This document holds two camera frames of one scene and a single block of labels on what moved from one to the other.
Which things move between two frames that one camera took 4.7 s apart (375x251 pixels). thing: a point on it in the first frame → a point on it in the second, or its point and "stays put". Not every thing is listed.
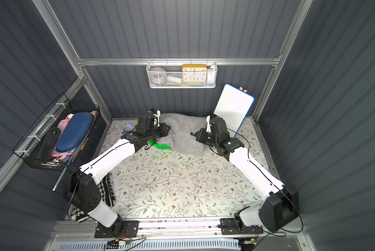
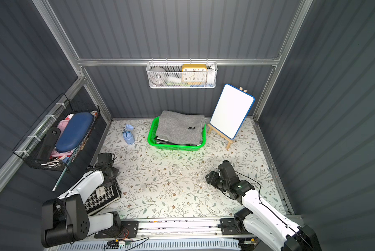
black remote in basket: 49,144 stays put
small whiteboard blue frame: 235,105 stays put
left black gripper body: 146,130 → 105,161
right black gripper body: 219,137 → 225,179
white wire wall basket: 182,75 stays put
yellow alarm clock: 194,74 stays put
